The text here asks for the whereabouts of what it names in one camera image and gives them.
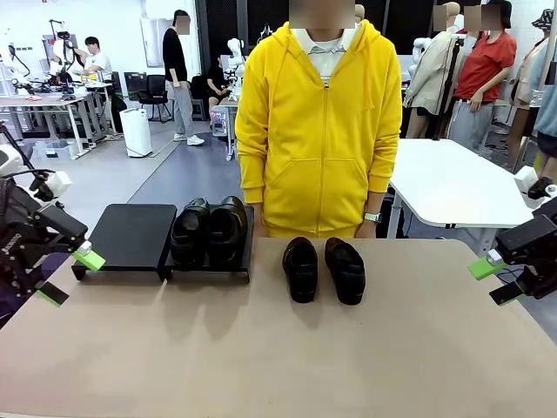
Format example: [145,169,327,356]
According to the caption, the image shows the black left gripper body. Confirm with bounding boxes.
[0,212,40,302]

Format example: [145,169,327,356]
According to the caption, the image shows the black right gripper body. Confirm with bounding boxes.
[541,208,557,301]

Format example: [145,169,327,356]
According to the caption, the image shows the matte black loafer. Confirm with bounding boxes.
[324,236,366,307]
[282,236,320,305]

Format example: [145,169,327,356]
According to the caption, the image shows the person's left forearm yellow sleeve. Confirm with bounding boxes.
[364,137,402,214]

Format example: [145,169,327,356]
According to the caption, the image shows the person's right forearm yellow sleeve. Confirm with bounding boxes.
[236,138,267,206]

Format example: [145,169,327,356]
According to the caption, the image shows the black metal shoe stand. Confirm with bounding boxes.
[164,204,255,285]
[70,203,178,285]

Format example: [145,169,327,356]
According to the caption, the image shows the black light stand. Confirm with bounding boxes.
[433,38,463,141]

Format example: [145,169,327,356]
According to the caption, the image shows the clear plastic storage box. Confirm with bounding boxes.
[34,138,84,160]

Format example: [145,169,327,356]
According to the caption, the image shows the black tripod leg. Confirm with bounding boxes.
[0,123,36,171]

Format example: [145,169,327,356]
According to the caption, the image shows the white table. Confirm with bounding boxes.
[386,138,540,258]

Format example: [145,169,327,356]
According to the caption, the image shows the white air purifier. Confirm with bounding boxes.
[118,108,154,158]

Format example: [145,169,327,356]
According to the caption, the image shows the grey workbench table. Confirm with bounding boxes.
[0,82,117,160]

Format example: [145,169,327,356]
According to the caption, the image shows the mannequin in teal top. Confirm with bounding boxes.
[533,43,557,175]

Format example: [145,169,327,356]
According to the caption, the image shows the black monitor panel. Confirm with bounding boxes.
[124,71,150,102]

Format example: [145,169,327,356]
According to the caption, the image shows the mannequin with patterned hat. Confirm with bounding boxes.
[507,8,557,172]

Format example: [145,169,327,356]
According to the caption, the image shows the black office chair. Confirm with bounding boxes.
[138,74,171,124]

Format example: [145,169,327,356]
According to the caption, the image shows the black white robot rig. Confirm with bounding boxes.
[0,43,36,95]
[42,19,82,82]

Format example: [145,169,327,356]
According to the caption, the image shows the seated person white shirt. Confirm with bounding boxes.
[81,37,114,84]

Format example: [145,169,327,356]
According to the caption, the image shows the mannequin in red shirt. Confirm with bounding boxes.
[450,0,519,152]

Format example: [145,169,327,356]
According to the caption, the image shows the computer case with lights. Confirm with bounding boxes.
[210,106,238,138]

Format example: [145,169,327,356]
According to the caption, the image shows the mannequin in beige jacket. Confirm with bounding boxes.
[402,2,463,140]

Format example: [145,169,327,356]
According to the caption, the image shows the standing person black top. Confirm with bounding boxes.
[162,9,206,147]

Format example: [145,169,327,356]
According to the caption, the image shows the seated person black clothes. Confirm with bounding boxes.
[205,55,238,106]

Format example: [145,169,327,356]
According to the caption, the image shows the person in yellow hoodie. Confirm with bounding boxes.
[234,19,404,239]

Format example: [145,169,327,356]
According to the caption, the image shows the white humanoid robot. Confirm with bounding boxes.
[225,37,246,104]

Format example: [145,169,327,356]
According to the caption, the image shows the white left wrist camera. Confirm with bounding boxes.
[27,170,73,203]

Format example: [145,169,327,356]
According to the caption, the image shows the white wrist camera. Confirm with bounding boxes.
[513,165,557,209]
[27,170,73,203]

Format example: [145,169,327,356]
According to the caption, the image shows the black left arm cable sleeve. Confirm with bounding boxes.
[0,167,51,227]

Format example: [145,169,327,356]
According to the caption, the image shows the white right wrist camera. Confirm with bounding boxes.
[513,165,557,209]

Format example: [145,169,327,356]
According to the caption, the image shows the silver wall panel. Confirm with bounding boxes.
[139,17,175,70]

